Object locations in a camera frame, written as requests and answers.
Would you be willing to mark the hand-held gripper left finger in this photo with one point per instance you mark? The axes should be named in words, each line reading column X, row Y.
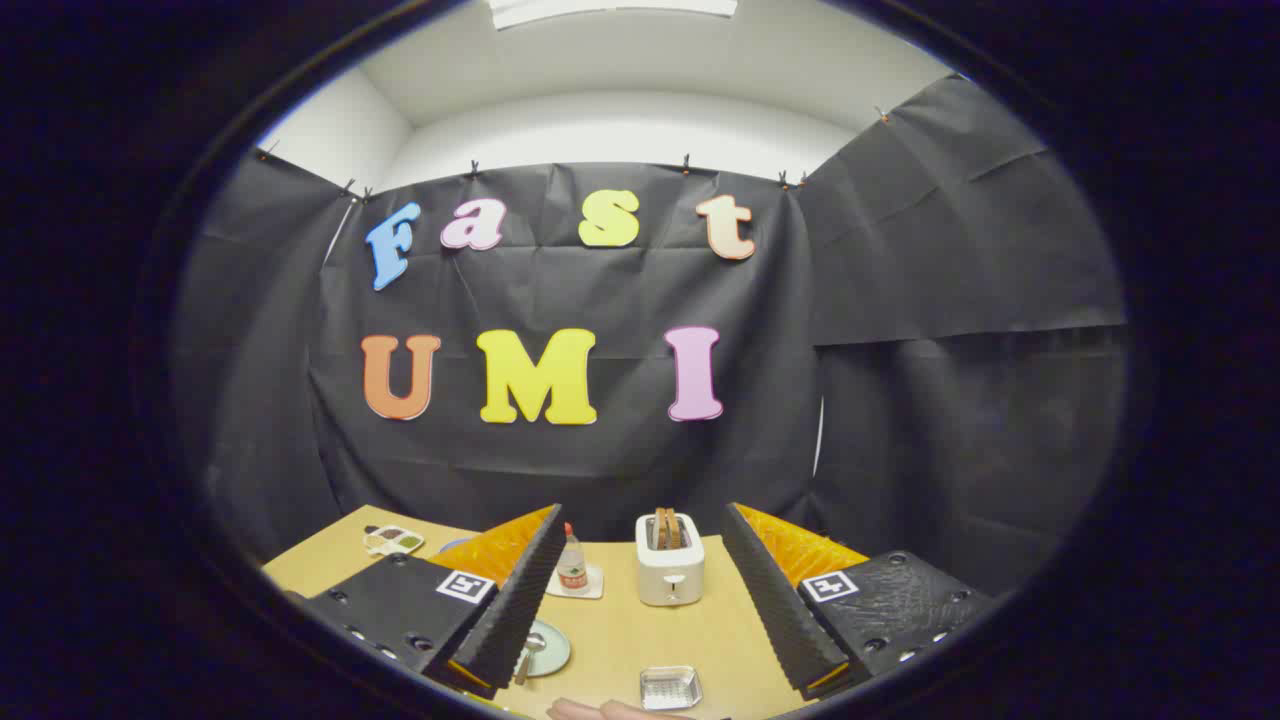
column 520, row 610

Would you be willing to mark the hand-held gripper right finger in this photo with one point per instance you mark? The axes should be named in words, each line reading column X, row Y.
column 780, row 615

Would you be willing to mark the metal spoon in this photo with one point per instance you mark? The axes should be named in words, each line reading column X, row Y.
column 535, row 645

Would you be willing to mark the light blue round plate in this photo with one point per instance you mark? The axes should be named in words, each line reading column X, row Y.
column 556, row 650

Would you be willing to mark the clear red-capped water bottle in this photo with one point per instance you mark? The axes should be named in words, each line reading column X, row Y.
column 573, row 570

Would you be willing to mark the white square coaster tray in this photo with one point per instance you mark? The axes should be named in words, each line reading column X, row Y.
column 596, row 586

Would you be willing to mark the blue rimmed food plate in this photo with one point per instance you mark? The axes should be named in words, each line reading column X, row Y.
column 455, row 545

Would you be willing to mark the white toaster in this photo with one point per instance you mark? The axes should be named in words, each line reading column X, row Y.
column 668, row 575

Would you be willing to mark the square perforated metal tray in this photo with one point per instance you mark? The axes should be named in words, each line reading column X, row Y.
column 670, row 688

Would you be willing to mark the brown toast slice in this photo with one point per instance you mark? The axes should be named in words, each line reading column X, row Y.
column 660, row 530
column 674, row 530

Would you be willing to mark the black backdrop cloth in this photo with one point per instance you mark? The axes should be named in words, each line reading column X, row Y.
column 600, row 470

